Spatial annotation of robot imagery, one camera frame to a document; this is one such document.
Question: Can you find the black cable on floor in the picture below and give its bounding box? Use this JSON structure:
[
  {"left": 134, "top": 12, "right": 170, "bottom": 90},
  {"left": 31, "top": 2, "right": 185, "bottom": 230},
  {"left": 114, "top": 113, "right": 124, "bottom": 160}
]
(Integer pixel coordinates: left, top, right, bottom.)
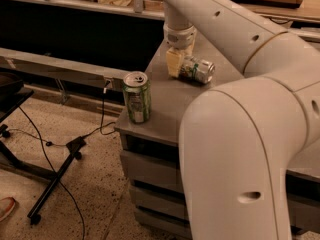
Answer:
[{"left": 8, "top": 80, "right": 118, "bottom": 240}]

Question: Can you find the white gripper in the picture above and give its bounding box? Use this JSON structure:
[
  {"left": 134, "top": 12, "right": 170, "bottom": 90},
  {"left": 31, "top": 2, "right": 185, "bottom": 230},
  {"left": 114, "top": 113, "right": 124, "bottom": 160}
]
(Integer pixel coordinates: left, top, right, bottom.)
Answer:
[{"left": 163, "top": 23, "right": 196, "bottom": 78}]

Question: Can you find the green soda can upright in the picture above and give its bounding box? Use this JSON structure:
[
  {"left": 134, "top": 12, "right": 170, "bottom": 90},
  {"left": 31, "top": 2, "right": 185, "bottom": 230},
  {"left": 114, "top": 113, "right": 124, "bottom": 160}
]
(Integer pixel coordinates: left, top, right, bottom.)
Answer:
[{"left": 123, "top": 71, "right": 151, "bottom": 124}]

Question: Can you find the black stand frame on wheels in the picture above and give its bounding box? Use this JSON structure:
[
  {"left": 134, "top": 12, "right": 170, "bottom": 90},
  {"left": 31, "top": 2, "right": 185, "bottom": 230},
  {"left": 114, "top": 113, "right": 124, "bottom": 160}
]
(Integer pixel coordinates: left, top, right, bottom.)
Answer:
[{"left": 0, "top": 72, "right": 88, "bottom": 226}]

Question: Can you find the grey metal rail shelf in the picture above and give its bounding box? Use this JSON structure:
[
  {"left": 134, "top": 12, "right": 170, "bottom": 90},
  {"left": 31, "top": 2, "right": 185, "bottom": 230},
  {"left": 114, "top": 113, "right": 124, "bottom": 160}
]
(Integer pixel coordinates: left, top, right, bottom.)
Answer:
[{"left": 0, "top": 48, "right": 127, "bottom": 92}]

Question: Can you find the red white shoe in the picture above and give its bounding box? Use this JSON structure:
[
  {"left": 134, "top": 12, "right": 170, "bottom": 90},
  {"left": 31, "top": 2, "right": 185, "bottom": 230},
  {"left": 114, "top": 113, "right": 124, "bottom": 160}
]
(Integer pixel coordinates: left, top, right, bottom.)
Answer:
[{"left": 0, "top": 197, "right": 16, "bottom": 222}]

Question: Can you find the grey drawer cabinet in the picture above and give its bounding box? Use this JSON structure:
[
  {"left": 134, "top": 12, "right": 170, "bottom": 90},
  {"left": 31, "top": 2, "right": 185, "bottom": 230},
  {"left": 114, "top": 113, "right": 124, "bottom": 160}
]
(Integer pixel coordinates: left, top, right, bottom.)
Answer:
[{"left": 120, "top": 134, "right": 320, "bottom": 239}]

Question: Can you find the white green 7up can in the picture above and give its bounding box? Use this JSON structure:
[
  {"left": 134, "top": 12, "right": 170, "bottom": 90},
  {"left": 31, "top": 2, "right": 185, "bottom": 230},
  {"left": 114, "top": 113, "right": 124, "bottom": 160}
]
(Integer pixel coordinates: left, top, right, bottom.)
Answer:
[{"left": 179, "top": 56, "right": 215, "bottom": 84}]

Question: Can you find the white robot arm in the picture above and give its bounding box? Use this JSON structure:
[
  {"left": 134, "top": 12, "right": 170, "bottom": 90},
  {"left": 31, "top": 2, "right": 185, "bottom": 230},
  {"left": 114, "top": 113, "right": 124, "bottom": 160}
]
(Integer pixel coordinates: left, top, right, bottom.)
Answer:
[{"left": 163, "top": 0, "right": 320, "bottom": 240}]

